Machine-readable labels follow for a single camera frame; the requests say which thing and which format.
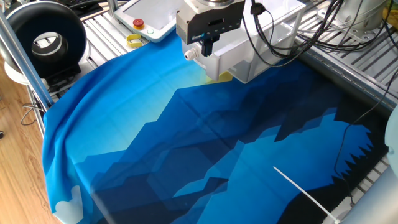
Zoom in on yellow plastic wedge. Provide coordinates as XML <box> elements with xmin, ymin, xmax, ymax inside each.
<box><xmin>382</xmin><ymin>1</ymin><xmax>398</xmax><ymax>30</ymax></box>

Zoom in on white plastic drawer cabinet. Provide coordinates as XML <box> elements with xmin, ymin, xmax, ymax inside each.
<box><xmin>228</xmin><ymin>0</ymin><xmax>307</xmax><ymax>84</ymax></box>

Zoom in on aluminium wrist flange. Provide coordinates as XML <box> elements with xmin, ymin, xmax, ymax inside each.
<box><xmin>195</xmin><ymin>0</ymin><xmax>237</xmax><ymax>7</ymax></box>

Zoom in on grey Schunk gripper body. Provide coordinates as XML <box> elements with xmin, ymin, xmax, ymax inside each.
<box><xmin>176</xmin><ymin>2</ymin><xmax>245</xmax><ymax>45</ymax></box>

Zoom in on grey floor cable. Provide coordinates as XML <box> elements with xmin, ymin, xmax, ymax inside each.
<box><xmin>20</xmin><ymin>102</ymin><xmax>47</xmax><ymax>127</ymax></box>

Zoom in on aluminium pole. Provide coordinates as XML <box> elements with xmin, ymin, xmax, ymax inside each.
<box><xmin>0</xmin><ymin>11</ymin><xmax>55</xmax><ymax>110</ymax></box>

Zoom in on grey teach pendant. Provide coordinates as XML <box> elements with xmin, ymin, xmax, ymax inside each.
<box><xmin>114</xmin><ymin>0</ymin><xmax>184</xmax><ymax>44</ymax></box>

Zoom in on white plastic drawer with knob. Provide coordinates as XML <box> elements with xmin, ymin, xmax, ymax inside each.
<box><xmin>180</xmin><ymin>29</ymin><xmax>259</xmax><ymax>82</ymax></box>

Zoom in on blue mountain print cloth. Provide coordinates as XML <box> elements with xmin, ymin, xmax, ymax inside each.
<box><xmin>42</xmin><ymin>26</ymin><xmax>389</xmax><ymax>224</ymax></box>

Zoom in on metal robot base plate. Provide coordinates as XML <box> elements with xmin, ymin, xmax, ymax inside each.
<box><xmin>317</xmin><ymin>0</ymin><xmax>386</xmax><ymax>43</ymax></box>

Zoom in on black ring light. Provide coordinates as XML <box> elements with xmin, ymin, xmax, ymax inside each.
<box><xmin>4</xmin><ymin>1</ymin><xmax>91</xmax><ymax>93</ymax></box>

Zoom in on yellow U-shaped clip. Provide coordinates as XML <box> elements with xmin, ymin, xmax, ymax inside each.
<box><xmin>126</xmin><ymin>34</ymin><xmax>143</xmax><ymax>48</ymax></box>

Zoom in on black flat device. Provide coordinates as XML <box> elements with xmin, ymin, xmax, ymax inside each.
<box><xmin>57</xmin><ymin>0</ymin><xmax>108</xmax><ymax>18</ymax></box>

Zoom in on aluminium rail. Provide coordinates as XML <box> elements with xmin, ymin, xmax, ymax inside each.
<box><xmin>295</xmin><ymin>35</ymin><xmax>398</xmax><ymax>110</ymax></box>

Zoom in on white cable tie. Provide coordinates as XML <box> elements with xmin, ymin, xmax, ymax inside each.
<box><xmin>272</xmin><ymin>166</ymin><xmax>341</xmax><ymax>224</ymax></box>

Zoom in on black cable bundle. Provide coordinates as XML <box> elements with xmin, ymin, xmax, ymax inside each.
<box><xmin>242</xmin><ymin>0</ymin><xmax>398</xmax><ymax>68</ymax></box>

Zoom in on thin black cable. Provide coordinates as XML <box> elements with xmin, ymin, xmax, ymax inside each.
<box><xmin>333</xmin><ymin>71</ymin><xmax>398</xmax><ymax>200</ymax></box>

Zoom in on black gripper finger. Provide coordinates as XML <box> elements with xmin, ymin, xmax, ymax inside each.
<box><xmin>209</xmin><ymin>35</ymin><xmax>220</xmax><ymax>57</ymax></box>
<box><xmin>200</xmin><ymin>37</ymin><xmax>210</xmax><ymax>57</ymax></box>

